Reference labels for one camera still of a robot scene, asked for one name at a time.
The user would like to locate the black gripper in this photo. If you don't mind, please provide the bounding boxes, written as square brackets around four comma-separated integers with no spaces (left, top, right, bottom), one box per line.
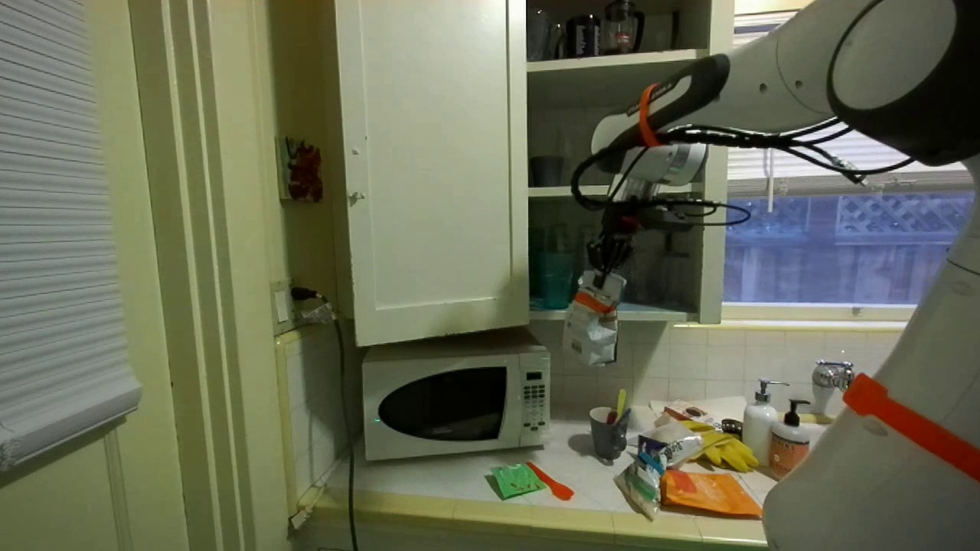
[588,200,651,291]

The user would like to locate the white blue printed bag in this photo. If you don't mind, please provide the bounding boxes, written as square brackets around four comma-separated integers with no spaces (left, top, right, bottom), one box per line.
[614,435,677,520]

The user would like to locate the orange plastic bag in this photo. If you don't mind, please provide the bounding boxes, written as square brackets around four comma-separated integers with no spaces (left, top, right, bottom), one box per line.
[658,467,766,520]

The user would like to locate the teal plastic cup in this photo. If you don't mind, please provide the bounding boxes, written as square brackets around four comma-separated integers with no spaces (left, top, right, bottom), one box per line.
[533,249,580,313]

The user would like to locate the gray cup with utensils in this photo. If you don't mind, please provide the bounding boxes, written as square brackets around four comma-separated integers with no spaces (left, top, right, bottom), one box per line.
[584,387,635,467]

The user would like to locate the white framed window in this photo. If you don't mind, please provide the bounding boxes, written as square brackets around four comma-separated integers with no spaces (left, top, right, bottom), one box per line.
[719,0,980,330]

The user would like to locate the white microwave oven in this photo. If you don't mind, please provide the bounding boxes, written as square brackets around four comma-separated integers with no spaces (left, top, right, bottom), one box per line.
[359,339,555,467]

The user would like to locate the white pump soap bottle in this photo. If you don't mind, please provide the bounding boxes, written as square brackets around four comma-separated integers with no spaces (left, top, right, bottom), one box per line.
[741,378,783,470]

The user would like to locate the yellow rubber gloves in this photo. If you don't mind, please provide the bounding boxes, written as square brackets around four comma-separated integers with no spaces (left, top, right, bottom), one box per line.
[683,420,762,476]

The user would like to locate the orange spatula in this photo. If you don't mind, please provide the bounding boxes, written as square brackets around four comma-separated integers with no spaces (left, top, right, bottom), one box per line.
[525,456,580,504]

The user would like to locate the green sponge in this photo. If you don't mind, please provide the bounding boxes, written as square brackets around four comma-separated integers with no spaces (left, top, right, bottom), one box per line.
[484,461,548,501]

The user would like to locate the dark glass jar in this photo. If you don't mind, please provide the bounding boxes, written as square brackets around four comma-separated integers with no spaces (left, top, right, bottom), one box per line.
[601,0,648,54]

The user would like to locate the black pump orange soap bottle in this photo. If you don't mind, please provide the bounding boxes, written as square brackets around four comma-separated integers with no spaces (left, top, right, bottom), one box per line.
[766,399,814,483]

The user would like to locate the white window blind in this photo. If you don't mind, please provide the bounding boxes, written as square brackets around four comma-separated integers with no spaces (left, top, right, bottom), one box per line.
[0,0,144,476]

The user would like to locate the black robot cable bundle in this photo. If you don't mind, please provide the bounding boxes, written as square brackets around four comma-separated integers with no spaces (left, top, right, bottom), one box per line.
[566,120,916,237]

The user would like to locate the white wall cabinet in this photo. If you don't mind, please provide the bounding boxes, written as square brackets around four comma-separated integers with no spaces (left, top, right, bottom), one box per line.
[334,0,735,349]

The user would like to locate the red wall decoration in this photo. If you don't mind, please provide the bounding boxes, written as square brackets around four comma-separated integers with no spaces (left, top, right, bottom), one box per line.
[281,134,328,204]

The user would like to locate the wall outlet with plug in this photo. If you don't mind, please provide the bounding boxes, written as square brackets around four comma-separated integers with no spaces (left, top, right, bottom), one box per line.
[270,282,338,339]

